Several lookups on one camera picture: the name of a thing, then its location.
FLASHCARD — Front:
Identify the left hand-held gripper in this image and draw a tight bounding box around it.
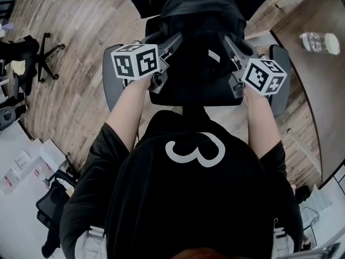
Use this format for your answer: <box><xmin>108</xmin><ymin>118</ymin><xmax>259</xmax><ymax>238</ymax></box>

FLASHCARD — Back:
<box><xmin>111</xmin><ymin>34</ymin><xmax>184</xmax><ymax>94</ymax></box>

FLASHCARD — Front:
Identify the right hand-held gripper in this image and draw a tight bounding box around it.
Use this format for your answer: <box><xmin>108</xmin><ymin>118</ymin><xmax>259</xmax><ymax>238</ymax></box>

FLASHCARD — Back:
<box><xmin>223</xmin><ymin>36</ymin><xmax>288</xmax><ymax>99</ymax></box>

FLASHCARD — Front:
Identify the black backpack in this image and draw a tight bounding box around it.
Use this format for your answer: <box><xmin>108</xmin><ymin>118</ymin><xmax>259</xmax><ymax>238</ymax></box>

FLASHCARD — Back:
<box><xmin>160</xmin><ymin>0</ymin><xmax>247</xmax><ymax>88</ymax></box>

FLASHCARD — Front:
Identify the black mesh office chair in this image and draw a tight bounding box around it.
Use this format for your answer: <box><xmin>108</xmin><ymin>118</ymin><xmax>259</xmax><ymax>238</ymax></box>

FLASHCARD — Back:
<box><xmin>103</xmin><ymin>0</ymin><xmax>292</xmax><ymax>116</ymax></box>

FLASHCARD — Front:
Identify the person's left forearm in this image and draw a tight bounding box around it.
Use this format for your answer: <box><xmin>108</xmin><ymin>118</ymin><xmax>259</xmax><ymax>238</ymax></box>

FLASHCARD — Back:
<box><xmin>104</xmin><ymin>77</ymin><xmax>152</xmax><ymax>156</ymax></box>

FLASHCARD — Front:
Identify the person's right forearm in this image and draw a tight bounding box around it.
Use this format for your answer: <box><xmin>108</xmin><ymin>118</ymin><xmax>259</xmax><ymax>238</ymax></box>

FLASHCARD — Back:
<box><xmin>243</xmin><ymin>90</ymin><xmax>279</xmax><ymax>160</ymax></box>

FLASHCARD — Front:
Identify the black swivel chair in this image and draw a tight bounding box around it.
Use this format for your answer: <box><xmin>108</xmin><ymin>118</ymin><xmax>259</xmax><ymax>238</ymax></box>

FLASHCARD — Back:
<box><xmin>0</xmin><ymin>32</ymin><xmax>66</xmax><ymax>110</ymax></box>
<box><xmin>36</xmin><ymin>170</ymin><xmax>81</xmax><ymax>256</ymax></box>

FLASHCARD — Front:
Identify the clear plastic bottle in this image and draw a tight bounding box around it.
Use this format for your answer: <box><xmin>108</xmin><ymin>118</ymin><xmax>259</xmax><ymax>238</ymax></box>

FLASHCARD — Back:
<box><xmin>299</xmin><ymin>32</ymin><xmax>340</xmax><ymax>55</ymax></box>

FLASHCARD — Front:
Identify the dark brown table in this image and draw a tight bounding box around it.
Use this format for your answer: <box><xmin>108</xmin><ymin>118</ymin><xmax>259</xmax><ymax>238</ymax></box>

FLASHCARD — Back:
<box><xmin>270</xmin><ymin>0</ymin><xmax>345</xmax><ymax>190</ymax></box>

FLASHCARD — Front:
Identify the person's black printed shirt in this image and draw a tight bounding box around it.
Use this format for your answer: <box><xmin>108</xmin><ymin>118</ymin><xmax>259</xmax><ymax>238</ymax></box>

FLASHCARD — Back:
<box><xmin>59</xmin><ymin>109</ymin><xmax>302</xmax><ymax>259</ymax></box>

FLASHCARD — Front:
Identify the pale yellow cloth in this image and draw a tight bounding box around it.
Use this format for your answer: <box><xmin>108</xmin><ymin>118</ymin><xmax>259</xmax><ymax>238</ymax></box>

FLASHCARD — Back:
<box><xmin>12</xmin><ymin>60</ymin><xmax>27</xmax><ymax>76</ymax></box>

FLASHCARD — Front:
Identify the white box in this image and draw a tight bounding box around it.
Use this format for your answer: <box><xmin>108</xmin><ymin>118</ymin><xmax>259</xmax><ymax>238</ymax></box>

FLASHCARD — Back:
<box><xmin>39</xmin><ymin>138</ymin><xmax>67</xmax><ymax>172</ymax></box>

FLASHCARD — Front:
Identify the grey round device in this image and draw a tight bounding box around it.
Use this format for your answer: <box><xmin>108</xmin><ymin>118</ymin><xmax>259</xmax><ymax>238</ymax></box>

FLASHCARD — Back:
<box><xmin>0</xmin><ymin>106</ymin><xmax>16</xmax><ymax>131</ymax></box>

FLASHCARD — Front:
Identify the white paper sheet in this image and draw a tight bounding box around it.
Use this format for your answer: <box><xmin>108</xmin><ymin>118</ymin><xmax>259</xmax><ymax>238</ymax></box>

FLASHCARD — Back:
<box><xmin>13</xmin><ymin>150</ymin><xmax>32</xmax><ymax>170</ymax></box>

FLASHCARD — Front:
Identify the white desk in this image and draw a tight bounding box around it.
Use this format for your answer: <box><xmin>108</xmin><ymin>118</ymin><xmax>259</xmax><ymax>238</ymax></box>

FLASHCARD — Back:
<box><xmin>0</xmin><ymin>120</ymin><xmax>68</xmax><ymax>259</ymax></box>

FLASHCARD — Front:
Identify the white shoulder strap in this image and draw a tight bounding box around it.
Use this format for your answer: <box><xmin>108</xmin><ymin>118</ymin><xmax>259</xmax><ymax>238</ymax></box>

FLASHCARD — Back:
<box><xmin>271</xmin><ymin>226</ymin><xmax>292</xmax><ymax>259</ymax></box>
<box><xmin>75</xmin><ymin>224</ymin><xmax>106</xmax><ymax>259</ymax></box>

